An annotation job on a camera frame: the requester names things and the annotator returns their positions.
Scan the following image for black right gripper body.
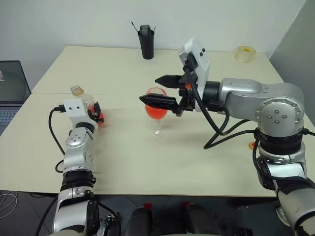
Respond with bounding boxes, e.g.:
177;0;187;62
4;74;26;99
176;73;199;116

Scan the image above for white floor cables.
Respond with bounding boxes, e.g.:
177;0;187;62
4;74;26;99
0;190;18;213

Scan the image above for translucent yellowish tape roll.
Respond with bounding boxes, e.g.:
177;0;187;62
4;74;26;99
234;45;256;64

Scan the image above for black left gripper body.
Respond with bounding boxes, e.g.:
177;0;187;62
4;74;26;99
86;105;99;121

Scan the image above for plastic bottle with red drink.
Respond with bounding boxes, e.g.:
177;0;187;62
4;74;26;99
70;85;106;128

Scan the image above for tall black cup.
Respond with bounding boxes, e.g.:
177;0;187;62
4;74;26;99
137;31;155;60

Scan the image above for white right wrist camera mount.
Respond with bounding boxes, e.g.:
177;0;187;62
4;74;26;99
178;36;211;113

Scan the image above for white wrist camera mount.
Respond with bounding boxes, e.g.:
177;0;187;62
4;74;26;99
178;36;211;113
63;98;98;128

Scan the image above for dark grey laptop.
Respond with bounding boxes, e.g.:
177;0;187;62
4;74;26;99
0;60;32;136

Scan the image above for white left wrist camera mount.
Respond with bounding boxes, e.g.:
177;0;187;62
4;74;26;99
63;98;98;128

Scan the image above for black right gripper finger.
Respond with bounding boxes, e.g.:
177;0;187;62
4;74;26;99
155;75;182;89
139;93;178;114

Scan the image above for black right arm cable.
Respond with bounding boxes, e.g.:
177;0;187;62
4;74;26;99
183;58;315;190

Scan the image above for wide black tool handle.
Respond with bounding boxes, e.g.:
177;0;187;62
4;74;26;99
139;24;152;36

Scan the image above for clear wine glass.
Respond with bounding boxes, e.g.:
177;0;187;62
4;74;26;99
144;87;170;137

